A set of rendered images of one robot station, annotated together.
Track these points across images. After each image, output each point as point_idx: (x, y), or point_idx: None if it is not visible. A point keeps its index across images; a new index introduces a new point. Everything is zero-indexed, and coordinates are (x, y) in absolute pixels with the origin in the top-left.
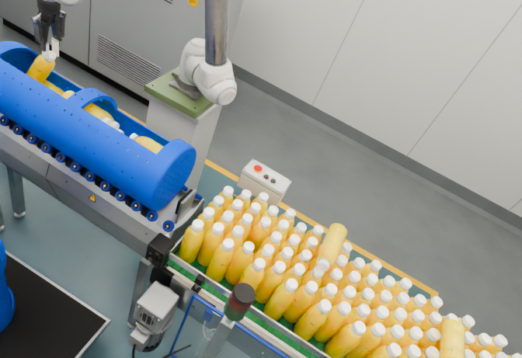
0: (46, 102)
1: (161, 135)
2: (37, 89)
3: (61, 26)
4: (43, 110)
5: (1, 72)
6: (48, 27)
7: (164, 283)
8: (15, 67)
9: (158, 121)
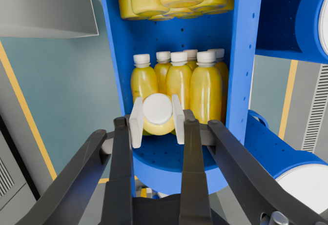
0: None
1: None
2: (248, 30)
3: (84, 168)
4: None
5: (242, 125)
6: (186, 171)
7: None
8: (230, 117)
9: None
